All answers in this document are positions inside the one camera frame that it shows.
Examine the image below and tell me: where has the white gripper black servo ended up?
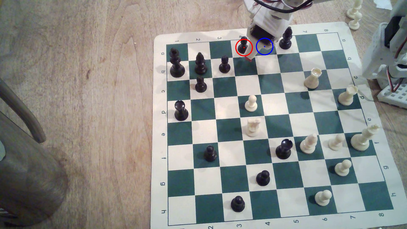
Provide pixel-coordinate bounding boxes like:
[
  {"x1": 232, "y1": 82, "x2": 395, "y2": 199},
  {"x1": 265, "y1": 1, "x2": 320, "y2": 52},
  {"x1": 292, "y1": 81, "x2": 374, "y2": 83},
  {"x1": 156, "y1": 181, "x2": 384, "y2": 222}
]
[{"x1": 244, "y1": 0, "x2": 294, "y2": 62}]

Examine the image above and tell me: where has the black pawn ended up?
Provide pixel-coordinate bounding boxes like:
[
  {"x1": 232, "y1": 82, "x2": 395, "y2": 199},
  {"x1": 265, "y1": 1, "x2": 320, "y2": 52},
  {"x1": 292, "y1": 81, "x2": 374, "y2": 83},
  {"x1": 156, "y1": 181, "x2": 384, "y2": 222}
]
[
  {"x1": 195, "y1": 76, "x2": 207, "y2": 93},
  {"x1": 204, "y1": 145, "x2": 217, "y2": 162},
  {"x1": 256, "y1": 170, "x2": 271, "y2": 187},
  {"x1": 231, "y1": 196, "x2": 245, "y2": 213},
  {"x1": 219, "y1": 56, "x2": 231, "y2": 74},
  {"x1": 238, "y1": 36, "x2": 250, "y2": 54}
]

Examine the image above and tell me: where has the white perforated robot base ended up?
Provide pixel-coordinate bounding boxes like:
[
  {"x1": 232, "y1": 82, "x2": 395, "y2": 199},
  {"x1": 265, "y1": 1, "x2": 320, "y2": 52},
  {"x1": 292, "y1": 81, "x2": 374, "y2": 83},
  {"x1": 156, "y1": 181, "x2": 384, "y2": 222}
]
[{"x1": 377, "y1": 83, "x2": 407, "y2": 109}]

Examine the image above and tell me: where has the green white chess board mat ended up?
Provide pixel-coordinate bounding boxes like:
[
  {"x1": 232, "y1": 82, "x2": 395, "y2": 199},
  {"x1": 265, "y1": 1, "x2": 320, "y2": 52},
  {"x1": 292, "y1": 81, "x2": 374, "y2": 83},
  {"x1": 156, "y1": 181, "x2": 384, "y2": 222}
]
[{"x1": 150, "y1": 22, "x2": 402, "y2": 229}]

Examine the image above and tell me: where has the black bishop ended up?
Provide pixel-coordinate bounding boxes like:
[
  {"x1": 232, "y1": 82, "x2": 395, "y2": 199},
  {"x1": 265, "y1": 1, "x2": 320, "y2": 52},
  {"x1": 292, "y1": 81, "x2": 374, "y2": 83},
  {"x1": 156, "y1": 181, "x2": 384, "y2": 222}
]
[
  {"x1": 279, "y1": 27, "x2": 293, "y2": 50},
  {"x1": 194, "y1": 52, "x2": 208, "y2": 75}
]

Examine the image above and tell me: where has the white rook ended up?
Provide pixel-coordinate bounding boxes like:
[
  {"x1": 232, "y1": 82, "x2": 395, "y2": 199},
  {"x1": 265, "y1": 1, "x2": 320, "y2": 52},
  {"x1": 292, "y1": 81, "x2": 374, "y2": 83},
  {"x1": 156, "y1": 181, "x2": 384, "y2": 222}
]
[
  {"x1": 304, "y1": 68, "x2": 322, "y2": 90},
  {"x1": 338, "y1": 85, "x2": 358, "y2": 107}
]

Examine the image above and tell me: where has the white pawn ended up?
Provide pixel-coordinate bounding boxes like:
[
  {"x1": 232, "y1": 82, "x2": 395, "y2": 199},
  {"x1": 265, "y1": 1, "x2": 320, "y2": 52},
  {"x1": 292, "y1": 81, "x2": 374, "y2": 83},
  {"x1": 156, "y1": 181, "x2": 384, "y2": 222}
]
[
  {"x1": 348, "y1": 12, "x2": 362, "y2": 31},
  {"x1": 328, "y1": 134, "x2": 345, "y2": 151},
  {"x1": 244, "y1": 95, "x2": 258, "y2": 112},
  {"x1": 315, "y1": 190, "x2": 332, "y2": 207},
  {"x1": 335, "y1": 159, "x2": 352, "y2": 177}
]

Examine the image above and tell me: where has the white knight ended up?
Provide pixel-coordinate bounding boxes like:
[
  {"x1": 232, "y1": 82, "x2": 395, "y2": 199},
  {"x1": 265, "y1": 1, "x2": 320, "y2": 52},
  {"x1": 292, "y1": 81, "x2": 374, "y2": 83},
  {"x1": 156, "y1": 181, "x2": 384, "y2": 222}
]
[{"x1": 245, "y1": 118, "x2": 261, "y2": 138}]

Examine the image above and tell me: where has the black king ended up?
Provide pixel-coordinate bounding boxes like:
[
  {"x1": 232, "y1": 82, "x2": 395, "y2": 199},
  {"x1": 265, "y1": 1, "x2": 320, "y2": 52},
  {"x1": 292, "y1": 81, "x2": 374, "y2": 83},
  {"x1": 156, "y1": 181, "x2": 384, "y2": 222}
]
[{"x1": 169, "y1": 48, "x2": 185, "y2": 78}]

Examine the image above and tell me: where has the white bishop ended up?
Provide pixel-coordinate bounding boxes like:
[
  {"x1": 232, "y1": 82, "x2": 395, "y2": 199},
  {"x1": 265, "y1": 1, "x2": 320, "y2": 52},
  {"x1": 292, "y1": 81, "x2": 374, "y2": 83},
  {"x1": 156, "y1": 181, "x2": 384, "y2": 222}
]
[
  {"x1": 300, "y1": 134, "x2": 318, "y2": 154},
  {"x1": 346, "y1": 0, "x2": 363, "y2": 19}
]

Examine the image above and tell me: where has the black knight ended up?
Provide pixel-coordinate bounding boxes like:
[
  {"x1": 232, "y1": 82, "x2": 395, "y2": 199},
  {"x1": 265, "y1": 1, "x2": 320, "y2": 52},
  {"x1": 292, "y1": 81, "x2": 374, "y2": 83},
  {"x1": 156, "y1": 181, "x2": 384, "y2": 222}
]
[{"x1": 275, "y1": 139, "x2": 293, "y2": 160}]

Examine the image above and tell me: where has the black rook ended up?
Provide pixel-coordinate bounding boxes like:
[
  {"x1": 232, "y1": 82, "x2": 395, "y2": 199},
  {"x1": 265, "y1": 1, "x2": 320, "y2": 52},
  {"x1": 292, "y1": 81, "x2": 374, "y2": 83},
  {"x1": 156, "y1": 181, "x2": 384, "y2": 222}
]
[{"x1": 174, "y1": 101, "x2": 189, "y2": 121}]

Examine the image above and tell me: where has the white paper sheet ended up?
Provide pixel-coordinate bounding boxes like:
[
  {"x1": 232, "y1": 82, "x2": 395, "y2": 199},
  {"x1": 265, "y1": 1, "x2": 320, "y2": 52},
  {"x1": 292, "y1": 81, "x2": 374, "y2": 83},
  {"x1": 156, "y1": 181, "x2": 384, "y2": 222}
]
[{"x1": 374, "y1": 0, "x2": 393, "y2": 10}]

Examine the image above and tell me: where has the white king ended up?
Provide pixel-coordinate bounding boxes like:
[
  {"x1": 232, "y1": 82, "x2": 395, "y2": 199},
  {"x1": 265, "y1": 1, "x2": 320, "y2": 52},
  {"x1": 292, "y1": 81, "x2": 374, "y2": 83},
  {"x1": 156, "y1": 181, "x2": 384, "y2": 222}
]
[{"x1": 351, "y1": 125, "x2": 380, "y2": 151}]

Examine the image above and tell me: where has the black red wrist cable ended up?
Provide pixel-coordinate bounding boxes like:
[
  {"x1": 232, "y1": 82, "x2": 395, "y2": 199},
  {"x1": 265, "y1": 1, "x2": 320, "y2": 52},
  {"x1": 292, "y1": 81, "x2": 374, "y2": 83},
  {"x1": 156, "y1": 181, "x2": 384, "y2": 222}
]
[{"x1": 254, "y1": 0, "x2": 315, "y2": 14}]

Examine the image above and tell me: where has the red servo cable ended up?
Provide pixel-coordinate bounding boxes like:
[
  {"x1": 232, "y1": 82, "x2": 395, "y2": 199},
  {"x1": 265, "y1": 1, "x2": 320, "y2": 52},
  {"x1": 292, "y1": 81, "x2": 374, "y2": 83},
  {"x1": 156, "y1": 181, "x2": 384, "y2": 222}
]
[{"x1": 386, "y1": 41, "x2": 407, "y2": 93}]

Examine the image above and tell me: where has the curved wooden chair rail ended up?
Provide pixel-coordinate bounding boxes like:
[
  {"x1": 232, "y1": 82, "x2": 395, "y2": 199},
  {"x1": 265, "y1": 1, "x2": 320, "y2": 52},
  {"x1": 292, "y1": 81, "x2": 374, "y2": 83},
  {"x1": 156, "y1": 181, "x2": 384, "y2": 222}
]
[{"x1": 0, "y1": 78, "x2": 46, "y2": 144}]

